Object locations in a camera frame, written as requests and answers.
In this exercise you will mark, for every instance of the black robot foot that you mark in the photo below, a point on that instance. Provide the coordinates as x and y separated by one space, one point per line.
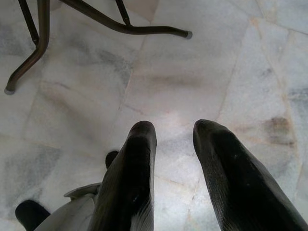
31 214
111 158

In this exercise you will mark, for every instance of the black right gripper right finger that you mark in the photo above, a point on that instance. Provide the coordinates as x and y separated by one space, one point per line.
235 183

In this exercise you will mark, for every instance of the black folding table leg frame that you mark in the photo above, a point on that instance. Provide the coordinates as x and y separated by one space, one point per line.
44 24

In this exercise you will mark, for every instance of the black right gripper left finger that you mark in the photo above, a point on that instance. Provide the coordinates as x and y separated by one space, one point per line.
134 173

